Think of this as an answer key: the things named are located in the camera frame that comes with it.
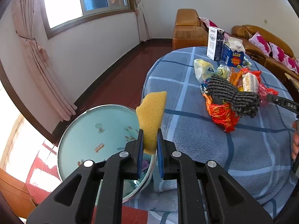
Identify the orange mesh net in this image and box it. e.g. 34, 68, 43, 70
204, 94, 240, 133

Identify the blue wrapper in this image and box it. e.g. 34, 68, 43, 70
200, 79, 211, 94

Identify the white snack packet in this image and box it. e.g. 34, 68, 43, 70
242, 72, 259, 92

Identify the orange wrapper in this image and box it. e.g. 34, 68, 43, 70
229, 68, 244, 87

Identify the wooden cabinet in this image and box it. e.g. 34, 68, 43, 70
0, 167, 38, 220

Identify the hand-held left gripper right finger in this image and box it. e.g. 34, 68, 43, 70
157, 128, 274, 224

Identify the white and black carton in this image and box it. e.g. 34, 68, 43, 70
207, 27, 225, 61

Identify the blue plaid tablecloth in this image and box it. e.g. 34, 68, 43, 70
124, 47, 299, 224

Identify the pink tied curtain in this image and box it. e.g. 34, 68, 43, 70
11, 0, 78, 122

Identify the yellow sponge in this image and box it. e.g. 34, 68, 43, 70
136, 91, 167, 155

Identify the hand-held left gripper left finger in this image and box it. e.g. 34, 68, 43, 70
26, 128, 145, 224

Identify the dark grey knitted cloth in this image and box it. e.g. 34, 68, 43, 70
206, 74, 261, 119

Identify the red mesh net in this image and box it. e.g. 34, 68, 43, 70
239, 68, 262, 84

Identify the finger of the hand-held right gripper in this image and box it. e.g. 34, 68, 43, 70
266, 94, 299, 114

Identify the light blue cartoon trash bin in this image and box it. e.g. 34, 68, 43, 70
57, 105, 157, 203

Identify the green yellow wrapper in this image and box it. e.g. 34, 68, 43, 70
217, 64, 231, 79

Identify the person's right hand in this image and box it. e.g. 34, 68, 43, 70
291, 131, 299, 160

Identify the red plastic wrapper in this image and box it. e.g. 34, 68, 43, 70
257, 82, 279, 107

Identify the yellow plastic bag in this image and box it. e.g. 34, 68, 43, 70
193, 59, 219, 83

